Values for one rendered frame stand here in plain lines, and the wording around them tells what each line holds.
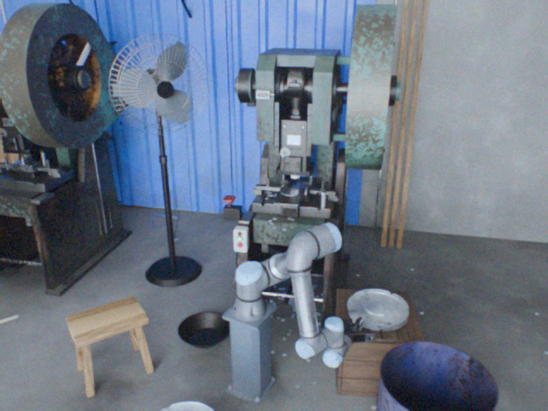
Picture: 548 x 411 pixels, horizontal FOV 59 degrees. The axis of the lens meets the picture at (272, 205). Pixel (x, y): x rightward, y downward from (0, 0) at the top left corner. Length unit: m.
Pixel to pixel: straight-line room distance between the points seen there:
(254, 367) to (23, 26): 2.07
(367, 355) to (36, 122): 2.07
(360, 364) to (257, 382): 0.49
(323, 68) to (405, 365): 1.43
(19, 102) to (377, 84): 1.82
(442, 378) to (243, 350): 0.86
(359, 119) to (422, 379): 1.16
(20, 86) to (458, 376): 2.47
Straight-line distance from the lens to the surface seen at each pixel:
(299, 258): 1.79
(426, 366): 2.22
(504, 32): 3.82
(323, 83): 2.49
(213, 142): 4.04
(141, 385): 2.64
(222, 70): 3.92
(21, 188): 3.45
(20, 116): 2.93
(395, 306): 2.45
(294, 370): 2.64
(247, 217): 2.69
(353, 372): 2.43
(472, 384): 2.18
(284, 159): 2.63
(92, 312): 2.62
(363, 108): 2.22
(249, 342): 2.26
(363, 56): 2.24
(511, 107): 3.92
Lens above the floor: 1.78
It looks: 23 degrees down
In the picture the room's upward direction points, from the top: straight up
